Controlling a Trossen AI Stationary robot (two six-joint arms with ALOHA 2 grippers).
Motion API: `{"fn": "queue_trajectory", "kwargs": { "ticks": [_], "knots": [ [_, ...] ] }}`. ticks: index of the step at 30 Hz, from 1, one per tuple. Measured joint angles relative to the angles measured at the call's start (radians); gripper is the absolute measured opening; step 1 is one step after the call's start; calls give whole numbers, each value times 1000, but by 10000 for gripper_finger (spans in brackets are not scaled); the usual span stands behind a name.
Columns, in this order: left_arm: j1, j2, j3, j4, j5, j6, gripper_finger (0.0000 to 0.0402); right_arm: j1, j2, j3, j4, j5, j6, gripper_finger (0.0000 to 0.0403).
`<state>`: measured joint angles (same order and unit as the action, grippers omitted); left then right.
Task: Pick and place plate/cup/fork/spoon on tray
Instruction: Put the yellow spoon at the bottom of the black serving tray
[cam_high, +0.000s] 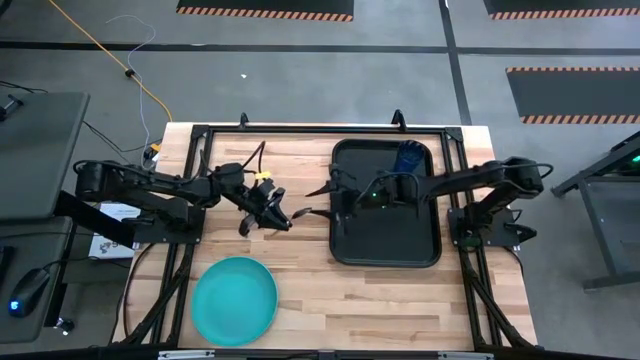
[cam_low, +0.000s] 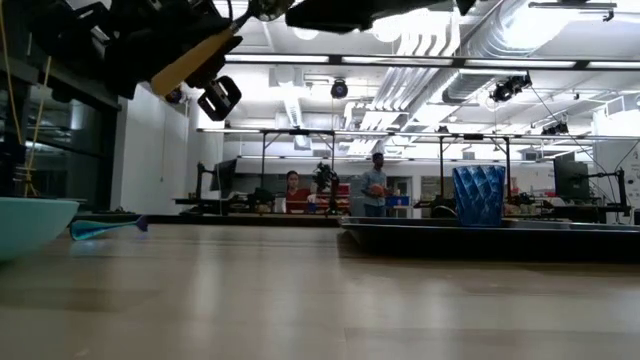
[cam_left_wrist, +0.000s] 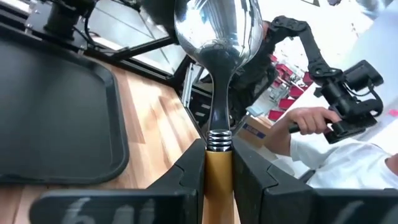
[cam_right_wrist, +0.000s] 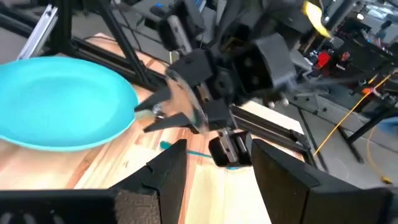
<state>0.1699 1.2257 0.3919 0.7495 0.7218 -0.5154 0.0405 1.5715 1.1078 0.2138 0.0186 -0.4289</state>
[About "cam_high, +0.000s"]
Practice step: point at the black plastic tray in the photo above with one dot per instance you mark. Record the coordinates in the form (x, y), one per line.
(385, 245)

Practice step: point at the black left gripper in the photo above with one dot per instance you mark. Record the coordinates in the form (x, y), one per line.
(262, 197)

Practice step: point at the teal plate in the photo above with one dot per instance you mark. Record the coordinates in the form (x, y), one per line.
(235, 302)

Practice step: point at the white printed box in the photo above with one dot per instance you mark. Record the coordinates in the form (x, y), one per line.
(112, 247)

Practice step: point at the black metal side table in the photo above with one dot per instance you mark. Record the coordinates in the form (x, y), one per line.
(597, 227)

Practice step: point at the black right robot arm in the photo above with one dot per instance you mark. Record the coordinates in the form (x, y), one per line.
(475, 180)

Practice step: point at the black computer mouse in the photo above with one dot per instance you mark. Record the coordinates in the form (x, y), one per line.
(27, 292)

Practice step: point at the yellow tape label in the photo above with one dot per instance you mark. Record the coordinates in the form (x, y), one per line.
(263, 175)

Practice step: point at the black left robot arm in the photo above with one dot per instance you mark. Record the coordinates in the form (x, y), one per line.
(150, 187)

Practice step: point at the dark low desk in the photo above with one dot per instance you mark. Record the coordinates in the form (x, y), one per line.
(30, 240)

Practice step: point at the black hazard-striped floor mat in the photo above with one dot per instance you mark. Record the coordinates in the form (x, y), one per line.
(565, 7)
(575, 95)
(265, 7)

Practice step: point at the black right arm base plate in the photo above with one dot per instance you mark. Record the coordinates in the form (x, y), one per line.
(495, 240)

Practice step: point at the blue translucent cup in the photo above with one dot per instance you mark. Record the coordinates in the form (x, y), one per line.
(409, 157)

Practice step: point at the black aluminium table frame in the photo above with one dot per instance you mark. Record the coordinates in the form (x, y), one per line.
(325, 129)

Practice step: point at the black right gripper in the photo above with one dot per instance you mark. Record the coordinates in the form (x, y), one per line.
(357, 195)

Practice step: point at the grey desk top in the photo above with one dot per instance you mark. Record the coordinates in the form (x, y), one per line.
(35, 150)

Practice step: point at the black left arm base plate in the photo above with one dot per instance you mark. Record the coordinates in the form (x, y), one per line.
(165, 235)

